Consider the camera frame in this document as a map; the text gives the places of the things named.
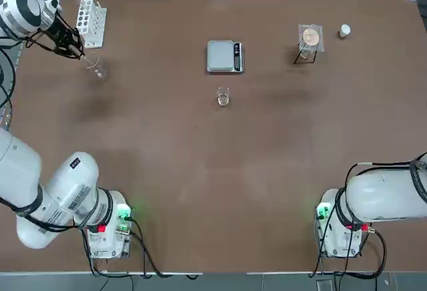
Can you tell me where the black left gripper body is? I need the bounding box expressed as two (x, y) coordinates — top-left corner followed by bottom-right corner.
(49, 13), (76, 50)

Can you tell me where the small glass beaker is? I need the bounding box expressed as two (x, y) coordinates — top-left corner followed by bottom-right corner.
(215, 86), (232, 107)

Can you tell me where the silver digital balance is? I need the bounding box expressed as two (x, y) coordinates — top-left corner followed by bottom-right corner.
(205, 39), (245, 74)

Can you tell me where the white test tube rack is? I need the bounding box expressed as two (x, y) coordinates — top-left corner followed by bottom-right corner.
(75, 0), (108, 49)

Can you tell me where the black tripod stand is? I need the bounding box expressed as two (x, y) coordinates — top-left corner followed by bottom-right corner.
(293, 42), (320, 65)

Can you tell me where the black left arm base cable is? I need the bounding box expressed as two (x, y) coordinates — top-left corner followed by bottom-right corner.
(63, 219), (201, 280)

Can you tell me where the black arm base cable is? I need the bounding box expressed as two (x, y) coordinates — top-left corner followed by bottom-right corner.
(63, 219), (201, 280)
(308, 227), (388, 278)

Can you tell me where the black right arm base cable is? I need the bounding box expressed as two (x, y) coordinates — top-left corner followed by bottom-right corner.
(308, 227), (388, 278)

